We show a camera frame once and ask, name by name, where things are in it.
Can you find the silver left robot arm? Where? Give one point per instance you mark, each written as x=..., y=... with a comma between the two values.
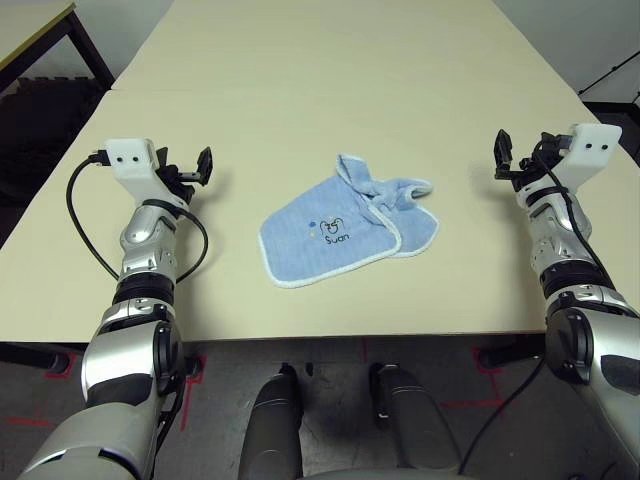
x=130, y=360

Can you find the black table foot bar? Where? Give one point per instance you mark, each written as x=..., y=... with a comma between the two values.
x=510, y=352
x=30, y=355
x=196, y=365

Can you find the light blue embroidered towel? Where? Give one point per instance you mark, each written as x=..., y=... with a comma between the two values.
x=320, y=250

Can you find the grey robot right leg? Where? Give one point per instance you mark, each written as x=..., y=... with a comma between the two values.
x=420, y=425

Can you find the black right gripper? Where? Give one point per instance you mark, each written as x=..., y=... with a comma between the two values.
x=530, y=170

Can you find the black-framed side table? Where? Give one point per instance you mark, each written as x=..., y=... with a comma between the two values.
x=30, y=25

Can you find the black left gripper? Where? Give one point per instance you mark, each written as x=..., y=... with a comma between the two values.
x=182, y=187

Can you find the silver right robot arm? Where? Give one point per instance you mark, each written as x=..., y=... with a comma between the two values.
x=560, y=250

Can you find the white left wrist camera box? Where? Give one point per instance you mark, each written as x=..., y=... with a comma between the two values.
x=132, y=160

